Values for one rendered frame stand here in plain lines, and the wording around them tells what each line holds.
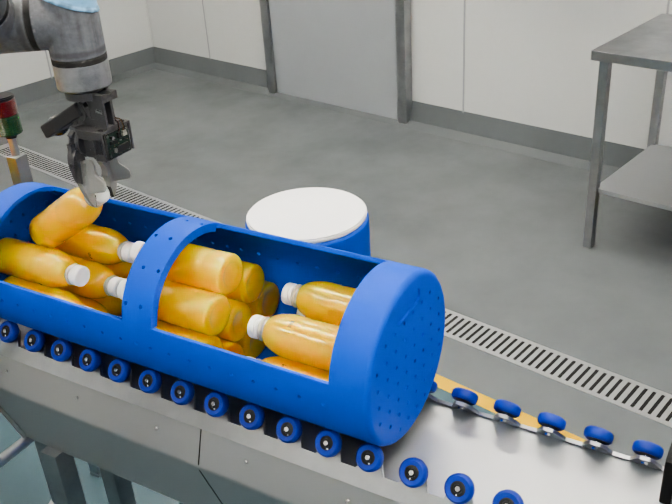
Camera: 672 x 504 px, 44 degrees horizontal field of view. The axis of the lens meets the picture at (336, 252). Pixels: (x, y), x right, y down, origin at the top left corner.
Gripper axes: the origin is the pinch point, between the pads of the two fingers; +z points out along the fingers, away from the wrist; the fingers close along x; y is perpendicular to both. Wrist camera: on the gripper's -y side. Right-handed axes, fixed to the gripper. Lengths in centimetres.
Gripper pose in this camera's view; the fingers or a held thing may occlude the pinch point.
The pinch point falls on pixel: (99, 194)
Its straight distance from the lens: 157.3
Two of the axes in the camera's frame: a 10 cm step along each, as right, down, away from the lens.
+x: 5.0, -4.4, 7.5
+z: 0.6, 8.7, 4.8
